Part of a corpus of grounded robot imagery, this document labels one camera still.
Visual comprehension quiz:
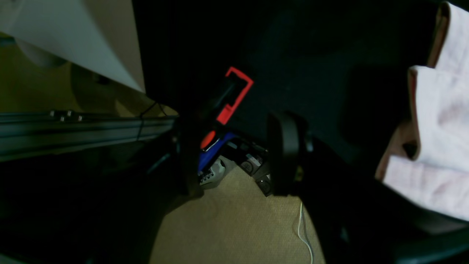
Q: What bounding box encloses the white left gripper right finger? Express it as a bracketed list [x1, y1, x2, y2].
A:
[267, 112, 469, 264]

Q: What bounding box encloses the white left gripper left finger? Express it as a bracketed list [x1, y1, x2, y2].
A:
[1, 116, 204, 264]

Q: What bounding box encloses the pink T-shirt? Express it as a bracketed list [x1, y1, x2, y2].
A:
[375, 1, 469, 221]

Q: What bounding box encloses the black table cloth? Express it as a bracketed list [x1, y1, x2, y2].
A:
[132, 0, 440, 169]

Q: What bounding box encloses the orange black clamp right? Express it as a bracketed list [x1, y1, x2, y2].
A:
[216, 66, 254, 125]

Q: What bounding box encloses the white bin right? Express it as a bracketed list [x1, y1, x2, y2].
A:
[0, 0, 145, 92]

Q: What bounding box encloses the blue clamp handle right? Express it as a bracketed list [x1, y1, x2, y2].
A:
[197, 130, 237, 176]

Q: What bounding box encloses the black power strip with cables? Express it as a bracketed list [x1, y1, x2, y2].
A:
[224, 138, 273, 197]

